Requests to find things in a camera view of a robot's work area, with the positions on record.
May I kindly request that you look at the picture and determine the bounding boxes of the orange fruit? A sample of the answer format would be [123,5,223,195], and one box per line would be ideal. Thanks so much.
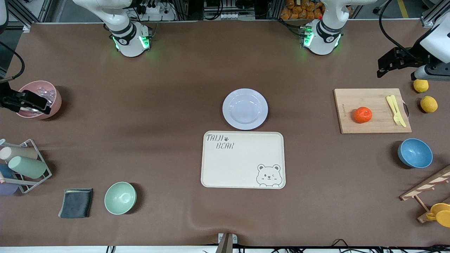
[354,107,373,124]

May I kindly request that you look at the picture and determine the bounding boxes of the lavender round plate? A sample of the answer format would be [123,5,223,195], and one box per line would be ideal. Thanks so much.
[222,88,269,130]

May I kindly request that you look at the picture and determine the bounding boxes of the clear ice cubes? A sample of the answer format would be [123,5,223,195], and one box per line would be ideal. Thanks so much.
[35,85,57,104]

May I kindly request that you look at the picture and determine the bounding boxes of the pink bowl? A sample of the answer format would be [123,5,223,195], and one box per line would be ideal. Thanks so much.
[16,80,62,120]

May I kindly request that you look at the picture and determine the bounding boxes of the yellow plastic fork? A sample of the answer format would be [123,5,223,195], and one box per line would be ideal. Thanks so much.
[386,96,403,126]

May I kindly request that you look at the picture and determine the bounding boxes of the wooden cutting board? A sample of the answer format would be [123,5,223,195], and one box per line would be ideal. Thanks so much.
[333,88,412,134]

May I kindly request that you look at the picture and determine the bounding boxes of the beige cup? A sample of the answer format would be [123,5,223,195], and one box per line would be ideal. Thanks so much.
[0,146,38,162]

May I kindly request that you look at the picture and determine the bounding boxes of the yellow plastic knife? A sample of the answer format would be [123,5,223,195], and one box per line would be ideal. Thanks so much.
[390,95,407,128]

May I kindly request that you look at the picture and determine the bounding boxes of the mint green cup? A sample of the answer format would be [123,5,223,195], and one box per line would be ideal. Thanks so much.
[8,156,47,179]

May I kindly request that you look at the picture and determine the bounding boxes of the blue bowl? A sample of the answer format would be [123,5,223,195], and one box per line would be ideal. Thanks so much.
[398,138,433,169]

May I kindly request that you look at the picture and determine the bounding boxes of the purple cup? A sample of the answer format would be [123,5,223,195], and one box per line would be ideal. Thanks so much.
[0,181,19,196]

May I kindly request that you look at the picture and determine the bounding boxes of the brown bread rolls pile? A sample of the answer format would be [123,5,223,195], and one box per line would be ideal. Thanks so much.
[280,0,326,20]

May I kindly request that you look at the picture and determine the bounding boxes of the dark grey folded cloth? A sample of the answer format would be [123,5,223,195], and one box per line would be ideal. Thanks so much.
[58,188,94,219]

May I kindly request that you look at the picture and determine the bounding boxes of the wooden mug rack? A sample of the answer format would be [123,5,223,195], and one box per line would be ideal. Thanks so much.
[400,165,450,223]

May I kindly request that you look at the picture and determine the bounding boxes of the mint green bowl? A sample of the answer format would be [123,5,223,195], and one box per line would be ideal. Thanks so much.
[104,182,137,215]

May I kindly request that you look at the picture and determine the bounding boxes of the yellow mug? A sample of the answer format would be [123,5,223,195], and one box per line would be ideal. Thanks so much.
[426,203,450,228]

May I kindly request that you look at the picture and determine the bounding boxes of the white power strip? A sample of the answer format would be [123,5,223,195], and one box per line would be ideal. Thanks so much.
[140,4,175,21]

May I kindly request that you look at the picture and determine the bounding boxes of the cream bear print tray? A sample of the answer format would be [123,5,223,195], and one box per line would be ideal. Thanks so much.
[201,131,286,189]

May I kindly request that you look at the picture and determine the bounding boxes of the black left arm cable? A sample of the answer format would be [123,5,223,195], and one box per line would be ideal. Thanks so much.
[378,0,422,60]

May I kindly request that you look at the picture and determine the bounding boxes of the aluminium frame profile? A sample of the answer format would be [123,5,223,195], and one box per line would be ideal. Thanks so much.
[420,0,444,28]
[7,0,53,30]

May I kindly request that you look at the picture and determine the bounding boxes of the grey wire cup rack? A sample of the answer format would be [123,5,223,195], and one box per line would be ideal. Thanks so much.
[0,139,52,194]

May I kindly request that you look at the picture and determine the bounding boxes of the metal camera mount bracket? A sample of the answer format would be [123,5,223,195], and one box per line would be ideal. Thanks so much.
[215,233,238,253]

